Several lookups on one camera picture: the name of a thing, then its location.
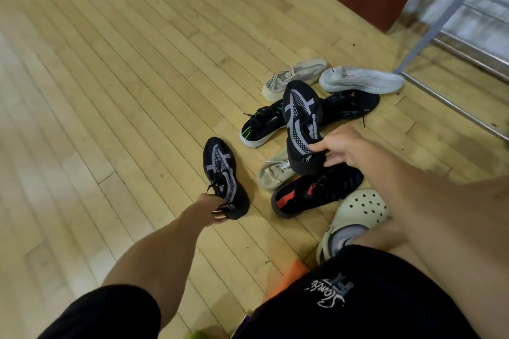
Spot person's bare leg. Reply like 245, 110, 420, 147
349, 219, 438, 276

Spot person's left forearm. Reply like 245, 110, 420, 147
101, 201, 199, 329

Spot beige perforated clog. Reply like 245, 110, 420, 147
316, 188, 391, 266

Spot beige sneaker neon yellow accent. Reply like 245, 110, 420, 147
257, 148, 296, 192

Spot black shirt sleeve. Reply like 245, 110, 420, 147
38, 284, 162, 339

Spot person's left hand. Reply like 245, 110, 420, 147
190, 193, 231, 227

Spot plain white sneaker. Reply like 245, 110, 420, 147
318, 66, 405, 95

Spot black sneaker grey stripes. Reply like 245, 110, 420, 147
281, 79, 328, 176
203, 136, 250, 221

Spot grey metal shoe rack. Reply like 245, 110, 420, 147
393, 0, 509, 143

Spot black shorts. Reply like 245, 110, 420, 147
232, 244, 482, 339

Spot person's right forearm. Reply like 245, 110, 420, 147
357, 132, 509, 339

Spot person's right hand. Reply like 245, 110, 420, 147
308, 124, 376, 168

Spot orange fabric piece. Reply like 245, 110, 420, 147
265, 259, 311, 304

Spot black sneaker orange marks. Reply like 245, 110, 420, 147
318, 90, 381, 128

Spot grey purple sneaker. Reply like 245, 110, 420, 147
261, 58, 329, 103

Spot black sneaker red patches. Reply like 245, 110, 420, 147
270, 163, 365, 219

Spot grey sock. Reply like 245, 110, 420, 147
328, 225, 368, 258

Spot black sneaker green stripes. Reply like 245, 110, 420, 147
239, 99, 288, 149

